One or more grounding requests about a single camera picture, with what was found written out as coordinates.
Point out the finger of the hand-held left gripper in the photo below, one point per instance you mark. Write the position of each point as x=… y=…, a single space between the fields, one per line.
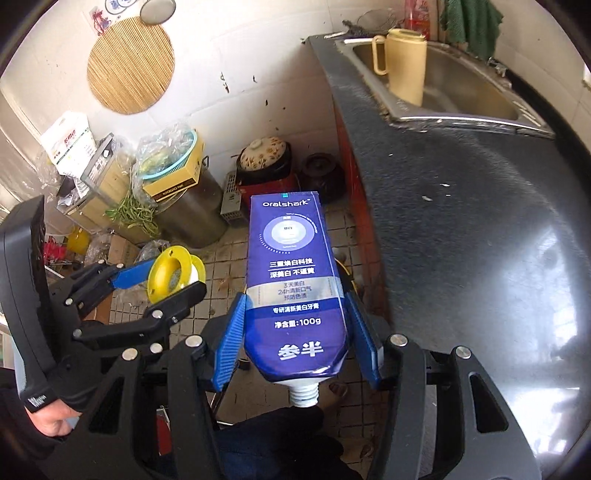
x=131 y=274
x=184 y=297

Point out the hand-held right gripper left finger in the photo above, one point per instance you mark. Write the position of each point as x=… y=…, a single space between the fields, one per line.
x=228 y=341

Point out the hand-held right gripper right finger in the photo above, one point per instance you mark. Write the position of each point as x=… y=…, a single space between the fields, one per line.
x=367 y=341

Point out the yellow tape spool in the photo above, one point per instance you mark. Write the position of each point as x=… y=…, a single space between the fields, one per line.
x=159 y=277

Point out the purple toothpaste tube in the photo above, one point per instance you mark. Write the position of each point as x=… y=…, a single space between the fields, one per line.
x=291 y=277

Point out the person's left forearm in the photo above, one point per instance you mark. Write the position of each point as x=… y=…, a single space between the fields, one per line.
x=18 y=443

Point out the person's left hand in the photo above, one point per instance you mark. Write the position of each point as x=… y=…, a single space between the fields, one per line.
x=48 y=417

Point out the person's foot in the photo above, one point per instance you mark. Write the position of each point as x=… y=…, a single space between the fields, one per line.
x=339 y=390

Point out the green beans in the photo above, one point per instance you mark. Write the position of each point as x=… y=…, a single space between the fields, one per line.
x=134 y=212

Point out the yellow plastic container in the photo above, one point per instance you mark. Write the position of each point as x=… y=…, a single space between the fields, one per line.
x=78 y=240

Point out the large steel pot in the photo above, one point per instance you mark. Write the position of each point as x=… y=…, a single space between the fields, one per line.
x=194 y=212

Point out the yellow cardboard box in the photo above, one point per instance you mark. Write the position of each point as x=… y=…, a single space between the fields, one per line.
x=175 y=182

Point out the grey plastic basket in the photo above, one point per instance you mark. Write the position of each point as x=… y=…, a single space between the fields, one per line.
x=230 y=203

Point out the teal plastic basket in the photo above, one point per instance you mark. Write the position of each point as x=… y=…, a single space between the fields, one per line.
x=159 y=171

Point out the red counter cabinet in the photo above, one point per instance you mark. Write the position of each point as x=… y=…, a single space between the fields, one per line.
x=364 y=230

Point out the black grey appliance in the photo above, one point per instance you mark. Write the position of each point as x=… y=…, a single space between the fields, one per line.
x=98 y=159

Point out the person's dark clothing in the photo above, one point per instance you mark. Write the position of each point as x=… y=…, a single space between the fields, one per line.
x=286 y=447

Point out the red stove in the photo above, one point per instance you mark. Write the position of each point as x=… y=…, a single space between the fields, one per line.
x=277 y=185

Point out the white plastic bag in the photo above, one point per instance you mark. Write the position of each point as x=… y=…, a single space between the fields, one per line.
x=69 y=143

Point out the clay pot with floral lid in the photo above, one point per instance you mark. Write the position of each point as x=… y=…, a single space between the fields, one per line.
x=263 y=154

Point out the dark clay pot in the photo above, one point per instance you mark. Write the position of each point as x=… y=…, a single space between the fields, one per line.
x=323 y=175

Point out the round bamboo mat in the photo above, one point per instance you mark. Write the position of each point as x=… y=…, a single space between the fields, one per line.
x=131 y=69

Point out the steel sink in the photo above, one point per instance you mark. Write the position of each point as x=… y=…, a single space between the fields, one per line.
x=461 y=87

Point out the yellow plastic pitcher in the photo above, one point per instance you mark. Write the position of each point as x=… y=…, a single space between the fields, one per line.
x=406 y=64

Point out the red bottle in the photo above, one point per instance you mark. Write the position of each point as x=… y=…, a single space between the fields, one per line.
x=418 y=16

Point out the green towel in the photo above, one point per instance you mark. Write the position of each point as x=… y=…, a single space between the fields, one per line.
x=471 y=23

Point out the red wall decoration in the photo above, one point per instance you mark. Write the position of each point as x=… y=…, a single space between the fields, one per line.
x=98 y=19

